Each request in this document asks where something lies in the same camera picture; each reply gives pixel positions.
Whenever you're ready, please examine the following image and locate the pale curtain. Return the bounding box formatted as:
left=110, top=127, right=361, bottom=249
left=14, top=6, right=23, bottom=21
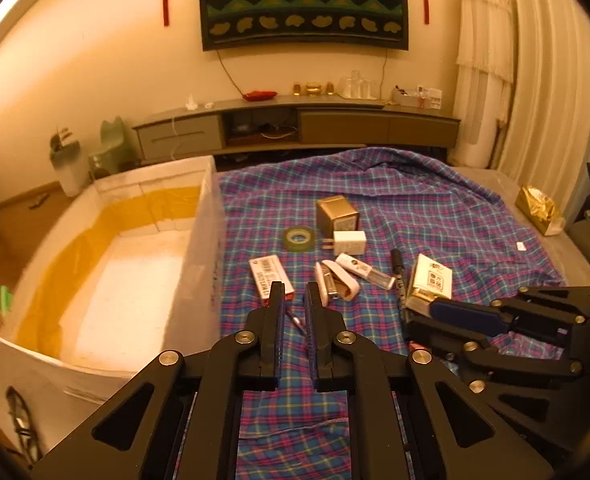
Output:
left=495, top=0, right=590, bottom=202

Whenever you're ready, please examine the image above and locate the black marker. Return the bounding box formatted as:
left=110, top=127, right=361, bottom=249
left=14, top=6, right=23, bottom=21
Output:
left=390, top=248, right=410, bottom=322

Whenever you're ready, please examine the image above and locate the yellow white card box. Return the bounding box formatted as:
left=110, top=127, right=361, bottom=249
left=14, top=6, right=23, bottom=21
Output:
left=405, top=253, right=454, bottom=317

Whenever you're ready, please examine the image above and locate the green tape roll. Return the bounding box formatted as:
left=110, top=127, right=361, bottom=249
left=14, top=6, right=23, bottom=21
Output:
left=282, top=226, right=316, bottom=252

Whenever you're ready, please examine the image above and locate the white staples box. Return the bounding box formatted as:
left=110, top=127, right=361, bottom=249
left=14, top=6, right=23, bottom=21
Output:
left=249, top=255, right=296, bottom=302

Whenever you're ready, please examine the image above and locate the gold metal tin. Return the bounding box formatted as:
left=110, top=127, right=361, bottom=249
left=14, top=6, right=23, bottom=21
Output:
left=316, top=195, right=360, bottom=239

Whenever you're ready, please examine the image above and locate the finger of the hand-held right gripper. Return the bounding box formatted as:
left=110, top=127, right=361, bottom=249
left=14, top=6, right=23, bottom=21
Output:
left=431, top=286, right=590, bottom=347
left=405, top=315, right=586, bottom=462

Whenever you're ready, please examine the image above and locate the brown television cable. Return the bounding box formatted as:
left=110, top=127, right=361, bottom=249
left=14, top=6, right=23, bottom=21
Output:
left=217, top=49, right=246, bottom=99

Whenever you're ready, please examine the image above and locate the white plug charger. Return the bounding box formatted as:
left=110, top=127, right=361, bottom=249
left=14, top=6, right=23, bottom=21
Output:
left=323, top=230, right=367, bottom=256

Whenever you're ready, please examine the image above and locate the white clear-ended tube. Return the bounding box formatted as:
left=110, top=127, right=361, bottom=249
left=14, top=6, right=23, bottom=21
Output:
left=335, top=253, right=395, bottom=290

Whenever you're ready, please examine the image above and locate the white cardboard box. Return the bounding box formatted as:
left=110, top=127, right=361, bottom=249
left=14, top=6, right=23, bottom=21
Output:
left=0, top=155, right=226, bottom=453

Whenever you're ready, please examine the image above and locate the green child chair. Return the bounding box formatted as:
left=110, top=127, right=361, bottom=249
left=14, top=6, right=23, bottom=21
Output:
left=89, top=115, right=136, bottom=179

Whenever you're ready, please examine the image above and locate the black metal frame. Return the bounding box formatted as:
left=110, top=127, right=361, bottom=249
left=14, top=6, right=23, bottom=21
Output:
left=4, top=387, right=41, bottom=462

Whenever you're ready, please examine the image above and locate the blue plaid shirt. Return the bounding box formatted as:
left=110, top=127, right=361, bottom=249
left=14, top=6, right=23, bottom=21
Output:
left=215, top=147, right=571, bottom=480

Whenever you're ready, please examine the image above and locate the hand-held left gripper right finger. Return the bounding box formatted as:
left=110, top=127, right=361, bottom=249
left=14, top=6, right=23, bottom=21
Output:
left=302, top=282, right=553, bottom=480

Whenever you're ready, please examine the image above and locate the gold foil bag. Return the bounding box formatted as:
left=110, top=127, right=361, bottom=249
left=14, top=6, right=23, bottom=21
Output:
left=514, top=185, right=566, bottom=237

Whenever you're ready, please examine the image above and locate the white stapler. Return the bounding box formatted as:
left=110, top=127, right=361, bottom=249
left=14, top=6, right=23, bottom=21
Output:
left=313, top=259, right=361, bottom=306

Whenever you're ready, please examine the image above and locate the grey television cabinet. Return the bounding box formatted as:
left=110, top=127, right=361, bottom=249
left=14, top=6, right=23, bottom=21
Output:
left=132, top=93, right=462, bottom=164

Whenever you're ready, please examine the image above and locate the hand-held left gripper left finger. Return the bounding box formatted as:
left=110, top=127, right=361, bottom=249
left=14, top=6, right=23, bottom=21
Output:
left=31, top=281, right=286, bottom=480

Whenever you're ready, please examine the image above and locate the television with patterned cover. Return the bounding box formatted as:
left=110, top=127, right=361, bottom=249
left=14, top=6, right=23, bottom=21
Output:
left=198, top=0, right=410, bottom=52

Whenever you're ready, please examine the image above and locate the air conditioner with lace cover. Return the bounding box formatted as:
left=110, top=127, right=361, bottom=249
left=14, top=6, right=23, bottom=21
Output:
left=452, top=0, right=516, bottom=170

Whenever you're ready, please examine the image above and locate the white desktop organizer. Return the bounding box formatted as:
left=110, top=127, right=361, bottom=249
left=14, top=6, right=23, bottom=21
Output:
left=390, top=84, right=444, bottom=110

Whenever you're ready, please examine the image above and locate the clear glass cup set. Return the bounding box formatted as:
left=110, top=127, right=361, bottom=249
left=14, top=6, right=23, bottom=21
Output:
left=338, top=70, right=379, bottom=100

